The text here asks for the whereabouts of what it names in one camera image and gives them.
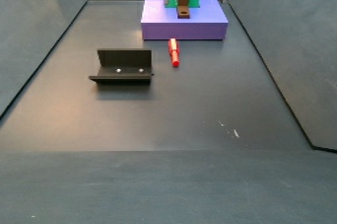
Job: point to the red peg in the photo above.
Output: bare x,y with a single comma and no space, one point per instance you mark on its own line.
173,52

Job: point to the purple base board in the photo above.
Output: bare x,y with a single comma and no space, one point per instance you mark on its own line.
205,25

